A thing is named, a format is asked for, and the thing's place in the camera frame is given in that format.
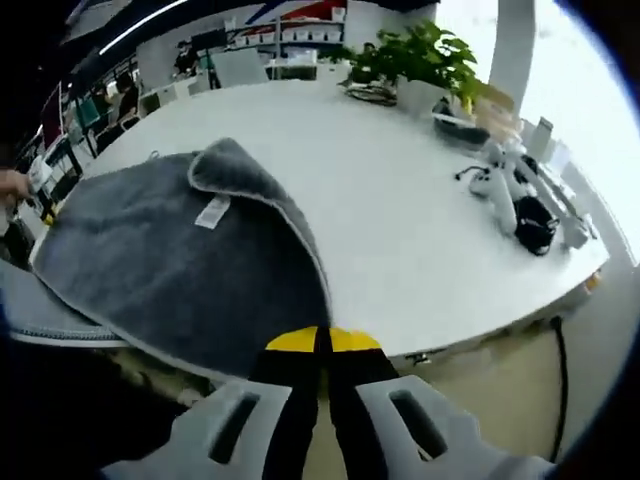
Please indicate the grey towel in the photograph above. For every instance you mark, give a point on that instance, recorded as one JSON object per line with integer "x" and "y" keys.
{"x": 175, "y": 280}

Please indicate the grey fabric chair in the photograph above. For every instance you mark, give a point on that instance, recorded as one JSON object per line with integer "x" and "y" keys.
{"x": 35, "y": 310}

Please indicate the black round device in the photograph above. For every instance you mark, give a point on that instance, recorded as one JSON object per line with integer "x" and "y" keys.
{"x": 535, "y": 225}

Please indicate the small yellow object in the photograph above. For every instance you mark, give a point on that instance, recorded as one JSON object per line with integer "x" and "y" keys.
{"x": 592, "y": 281}

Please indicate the white cabinet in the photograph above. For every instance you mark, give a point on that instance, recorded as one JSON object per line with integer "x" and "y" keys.
{"x": 167, "y": 94}

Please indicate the white and black headset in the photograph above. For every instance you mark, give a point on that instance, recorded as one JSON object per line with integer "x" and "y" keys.
{"x": 460, "y": 129}

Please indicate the cardboard box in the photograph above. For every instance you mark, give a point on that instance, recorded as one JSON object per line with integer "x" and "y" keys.
{"x": 497, "y": 107}

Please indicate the grey office chair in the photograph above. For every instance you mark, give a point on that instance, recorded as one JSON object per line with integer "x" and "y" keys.
{"x": 237, "y": 69}

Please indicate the white upright box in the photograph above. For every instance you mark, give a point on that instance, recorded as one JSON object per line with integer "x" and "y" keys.
{"x": 540, "y": 137}

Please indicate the black monitor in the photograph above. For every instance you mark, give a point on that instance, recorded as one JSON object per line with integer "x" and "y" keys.
{"x": 207, "y": 41}

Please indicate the person's left hand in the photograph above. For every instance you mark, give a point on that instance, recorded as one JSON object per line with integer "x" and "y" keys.
{"x": 12, "y": 182}

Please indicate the long ceiling light strip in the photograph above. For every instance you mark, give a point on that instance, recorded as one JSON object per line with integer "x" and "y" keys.
{"x": 145, "y": 23}

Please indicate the white shelf unit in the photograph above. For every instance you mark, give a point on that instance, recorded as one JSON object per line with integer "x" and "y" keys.
{"x": 305, "y": 32}

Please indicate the white game controller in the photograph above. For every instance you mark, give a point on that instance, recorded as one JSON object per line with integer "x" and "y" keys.
{"x": 500, "y": 197}
{"x": 502, "y": 156}

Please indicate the green potted plant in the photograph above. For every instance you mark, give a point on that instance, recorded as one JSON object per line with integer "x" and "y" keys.
{"x": 425, "y": 50}

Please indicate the red board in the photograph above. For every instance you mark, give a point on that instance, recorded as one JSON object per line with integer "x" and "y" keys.
{"x": 52, "y": 120}

